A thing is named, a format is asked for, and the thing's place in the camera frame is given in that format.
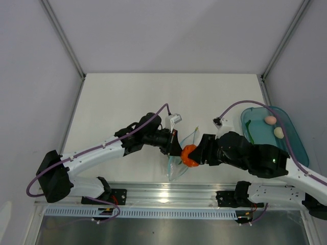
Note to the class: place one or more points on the white slotted cable duct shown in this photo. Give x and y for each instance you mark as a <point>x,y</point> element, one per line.
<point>142,213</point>

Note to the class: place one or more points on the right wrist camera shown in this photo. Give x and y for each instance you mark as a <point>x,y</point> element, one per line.
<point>223,126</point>

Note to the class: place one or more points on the pink toy egg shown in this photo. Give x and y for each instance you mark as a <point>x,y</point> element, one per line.
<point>270,120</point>

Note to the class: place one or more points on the white toy egg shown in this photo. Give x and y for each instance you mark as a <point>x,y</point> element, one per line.
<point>278,132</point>

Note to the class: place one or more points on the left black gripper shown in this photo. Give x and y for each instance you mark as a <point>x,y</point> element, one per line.
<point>174,149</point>

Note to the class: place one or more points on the left aluminium frame post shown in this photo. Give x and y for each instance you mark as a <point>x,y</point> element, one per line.
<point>55,23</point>

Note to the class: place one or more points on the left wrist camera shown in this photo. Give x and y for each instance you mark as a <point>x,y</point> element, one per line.
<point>171,120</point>

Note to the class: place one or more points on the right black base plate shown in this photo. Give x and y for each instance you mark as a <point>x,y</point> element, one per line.
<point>233,199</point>

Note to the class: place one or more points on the aluminium mounting rail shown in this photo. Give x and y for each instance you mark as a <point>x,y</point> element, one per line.
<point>177,195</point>

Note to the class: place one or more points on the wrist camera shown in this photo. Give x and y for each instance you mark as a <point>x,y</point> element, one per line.
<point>171,120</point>
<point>223,126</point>

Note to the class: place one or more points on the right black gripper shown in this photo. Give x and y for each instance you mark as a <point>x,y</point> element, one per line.
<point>202,152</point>

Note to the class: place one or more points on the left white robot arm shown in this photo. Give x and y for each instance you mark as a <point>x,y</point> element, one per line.
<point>58,175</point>

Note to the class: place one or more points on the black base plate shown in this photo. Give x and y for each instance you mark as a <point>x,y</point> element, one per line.
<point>117,196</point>
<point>233,199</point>

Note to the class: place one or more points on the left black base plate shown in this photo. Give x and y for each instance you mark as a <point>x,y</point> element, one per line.
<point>117,196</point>

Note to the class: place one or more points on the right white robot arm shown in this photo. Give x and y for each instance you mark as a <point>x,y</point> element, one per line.
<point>302,188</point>

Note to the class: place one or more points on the right aluminium frame post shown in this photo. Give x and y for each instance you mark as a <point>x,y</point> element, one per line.
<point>290,31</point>

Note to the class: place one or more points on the teal plastic tray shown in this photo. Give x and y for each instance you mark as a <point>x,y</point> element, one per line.
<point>260,126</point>

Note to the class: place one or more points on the aluminium frame post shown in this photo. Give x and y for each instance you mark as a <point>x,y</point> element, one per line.
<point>55,23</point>
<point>290,31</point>

